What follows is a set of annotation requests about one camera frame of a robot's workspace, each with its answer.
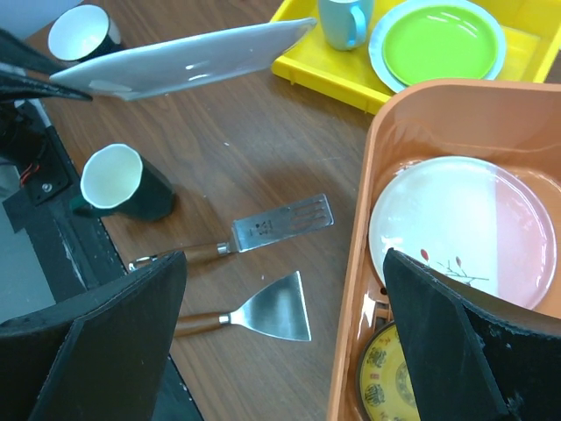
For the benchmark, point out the small white dish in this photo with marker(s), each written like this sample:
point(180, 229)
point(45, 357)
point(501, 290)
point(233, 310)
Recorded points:
point(83, 33)

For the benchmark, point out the solid spatula wooden handle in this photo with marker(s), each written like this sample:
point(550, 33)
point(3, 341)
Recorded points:
point(277, 311)

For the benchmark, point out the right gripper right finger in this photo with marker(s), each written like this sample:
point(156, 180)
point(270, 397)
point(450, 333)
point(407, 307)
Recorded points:
point(471, 355)

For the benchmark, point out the red and teal plate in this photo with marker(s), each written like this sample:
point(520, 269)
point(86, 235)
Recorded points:
point(179, 64)

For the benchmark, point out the slotted spatula wooden handle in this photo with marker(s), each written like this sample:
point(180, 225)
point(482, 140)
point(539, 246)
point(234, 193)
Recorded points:
point(269, 227)

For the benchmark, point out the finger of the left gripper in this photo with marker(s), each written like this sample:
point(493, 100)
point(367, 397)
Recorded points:
point(15, 52)
point(17, 85)

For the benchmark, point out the white cup green handle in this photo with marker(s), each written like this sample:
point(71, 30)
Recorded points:
point(118, 180)

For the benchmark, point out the pink and cream plate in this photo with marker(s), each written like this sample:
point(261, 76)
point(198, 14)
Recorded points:
point(472, 221)

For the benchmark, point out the orange plastic dish bin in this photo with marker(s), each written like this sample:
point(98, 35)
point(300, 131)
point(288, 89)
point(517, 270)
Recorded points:
point(514, 125)

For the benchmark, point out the light blue mug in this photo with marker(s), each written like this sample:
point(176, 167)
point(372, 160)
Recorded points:
point(345, 22)

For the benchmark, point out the yellow patterned plate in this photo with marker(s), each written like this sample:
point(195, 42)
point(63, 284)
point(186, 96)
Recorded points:
point(383, 383)

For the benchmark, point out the lime green plate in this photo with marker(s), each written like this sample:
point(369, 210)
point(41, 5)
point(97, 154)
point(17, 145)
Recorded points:
point(440, 41)

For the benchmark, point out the yellow plastic tray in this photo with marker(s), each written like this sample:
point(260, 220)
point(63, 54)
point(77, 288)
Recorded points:
point(532, 30)

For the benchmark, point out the white scalloped plate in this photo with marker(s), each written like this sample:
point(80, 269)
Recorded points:
point(380, 31)

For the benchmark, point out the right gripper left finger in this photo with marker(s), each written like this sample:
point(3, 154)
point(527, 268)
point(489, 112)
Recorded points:
point(100, 355)

